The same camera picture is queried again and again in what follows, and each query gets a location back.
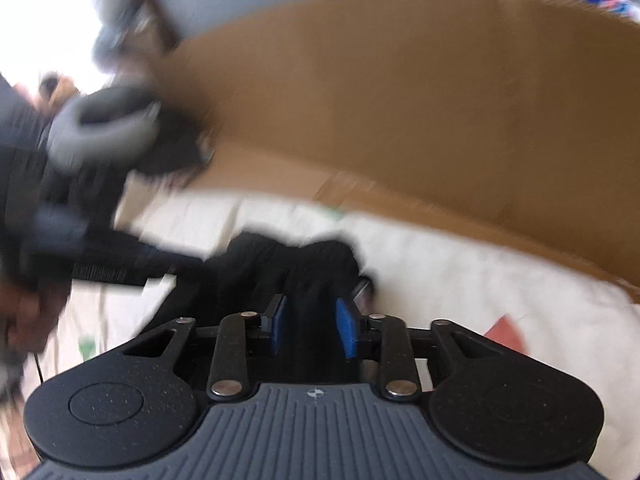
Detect brown cardboard sheet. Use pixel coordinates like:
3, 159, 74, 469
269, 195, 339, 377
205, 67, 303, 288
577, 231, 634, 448
149, 0, 640, 304

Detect black knit top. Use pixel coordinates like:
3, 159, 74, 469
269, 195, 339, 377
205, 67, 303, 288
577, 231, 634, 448
150, 229, 377, 387

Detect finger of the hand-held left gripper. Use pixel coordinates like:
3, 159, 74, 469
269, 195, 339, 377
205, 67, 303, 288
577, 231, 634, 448
145, 246, 207, 282

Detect printed cream blanket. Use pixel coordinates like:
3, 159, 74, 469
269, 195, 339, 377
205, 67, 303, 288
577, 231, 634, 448
30, 189, 640, 480

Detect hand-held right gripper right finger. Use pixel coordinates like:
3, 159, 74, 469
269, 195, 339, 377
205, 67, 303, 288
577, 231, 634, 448
334, 297, 493, 402

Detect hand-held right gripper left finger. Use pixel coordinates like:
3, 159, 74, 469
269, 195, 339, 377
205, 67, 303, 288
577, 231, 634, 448
122, 295, 288, 402

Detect small plush toy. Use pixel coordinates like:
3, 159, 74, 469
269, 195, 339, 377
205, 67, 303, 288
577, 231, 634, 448
39, 74, 80, 107

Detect pile of black clothes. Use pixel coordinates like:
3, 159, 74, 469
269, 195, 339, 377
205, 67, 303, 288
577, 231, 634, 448
127, 107, 213, 178

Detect person's left hand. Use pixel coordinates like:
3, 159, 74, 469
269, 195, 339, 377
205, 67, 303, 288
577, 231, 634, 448
0, 279, 72, 367

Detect grey neck pillow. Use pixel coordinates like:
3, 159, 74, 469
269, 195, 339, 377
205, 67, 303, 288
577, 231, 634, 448
46, 86, 162, 172

